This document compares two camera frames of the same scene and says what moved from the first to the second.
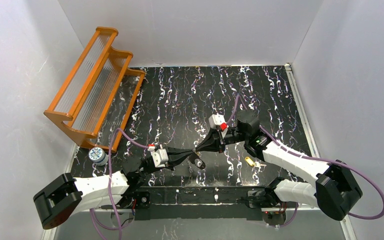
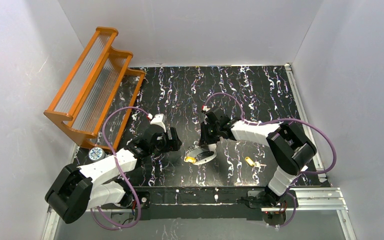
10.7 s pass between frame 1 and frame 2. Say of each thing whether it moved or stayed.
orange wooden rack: stayed
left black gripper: moved
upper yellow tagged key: stayed
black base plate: stayed
